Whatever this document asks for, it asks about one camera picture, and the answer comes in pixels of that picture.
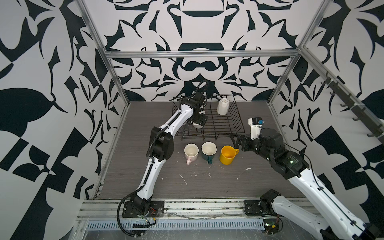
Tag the yellow mug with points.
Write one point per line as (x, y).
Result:
(228, 154)

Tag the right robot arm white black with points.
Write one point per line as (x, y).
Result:
(335, 221)

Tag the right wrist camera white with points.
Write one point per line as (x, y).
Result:
(256, 125)

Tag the white slotted cable duct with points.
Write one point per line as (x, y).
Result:
(182, 224)

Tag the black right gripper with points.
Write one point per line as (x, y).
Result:
(248, 140)

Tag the dark green mug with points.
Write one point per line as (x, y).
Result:
(209, 150)

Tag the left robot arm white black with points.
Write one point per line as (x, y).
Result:
(161, 148)

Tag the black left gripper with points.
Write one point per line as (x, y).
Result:
(203, 120)

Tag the white faceted mug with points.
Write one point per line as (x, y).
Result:
(223, 106)

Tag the wall hook rail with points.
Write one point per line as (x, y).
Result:
(351, 102)

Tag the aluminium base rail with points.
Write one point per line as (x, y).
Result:
(173, 208)

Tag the black wire dish rack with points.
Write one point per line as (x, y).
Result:
(217, 126)

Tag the white mug red inside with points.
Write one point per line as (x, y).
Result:
(197, 126)

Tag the pink cream mug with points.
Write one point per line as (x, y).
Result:
(191, 152)

